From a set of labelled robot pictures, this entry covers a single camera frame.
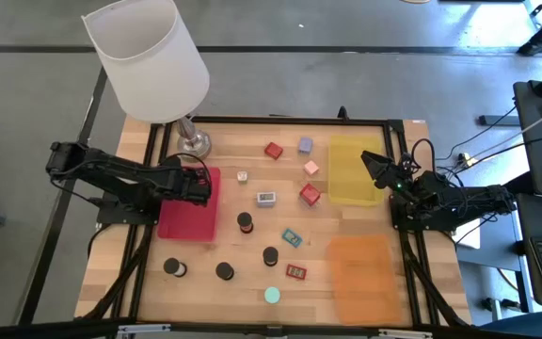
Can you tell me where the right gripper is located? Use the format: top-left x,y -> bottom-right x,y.
360,150 -> 425,202

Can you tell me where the orange bottle black cap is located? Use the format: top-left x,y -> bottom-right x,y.
236,211 -> 255,235

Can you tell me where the red charger cube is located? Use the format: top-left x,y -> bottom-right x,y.
263,141 -> 285,161
298,182 -> 322,208

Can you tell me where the lavender digital clock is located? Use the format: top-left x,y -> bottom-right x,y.
256,190 -> 278,209

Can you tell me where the white bottle black cap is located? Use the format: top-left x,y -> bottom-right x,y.
162,257 -> 188,279

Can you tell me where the small bottle black cap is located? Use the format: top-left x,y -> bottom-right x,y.
262,246 -> 280,268
215,261 -> 235,283

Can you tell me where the teal digital clock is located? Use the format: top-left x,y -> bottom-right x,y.
280,228 -> 304,250

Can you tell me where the yellow plastic tray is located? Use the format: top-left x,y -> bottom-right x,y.
327,135 -> 388,207

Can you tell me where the red plastic tray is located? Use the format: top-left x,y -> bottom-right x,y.
156,165 -> 222,244

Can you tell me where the silver lamp base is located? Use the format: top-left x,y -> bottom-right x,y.
171,115 -> 214,162

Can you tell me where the power strip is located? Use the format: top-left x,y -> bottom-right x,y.
456,151 -> 478,169

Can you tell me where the orange plastic tray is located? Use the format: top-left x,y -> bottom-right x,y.
326,234 -> 405,326

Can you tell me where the grey desk foot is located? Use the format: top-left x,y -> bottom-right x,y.
477,114 -> 521,127

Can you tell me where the white lampshade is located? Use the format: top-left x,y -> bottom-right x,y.
81,0 -> 211,124

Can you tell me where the red digital clock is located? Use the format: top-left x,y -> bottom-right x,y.
284,263 -> 309,282

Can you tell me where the blue chair seat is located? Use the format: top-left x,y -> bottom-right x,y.
480,308 -> 542,339

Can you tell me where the grey desk leg frame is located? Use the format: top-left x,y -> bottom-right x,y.
456,200 -> 535,315

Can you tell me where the grey metal bracket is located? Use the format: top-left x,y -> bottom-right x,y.
117,323 -> 172,336
376,328 -> 435,339

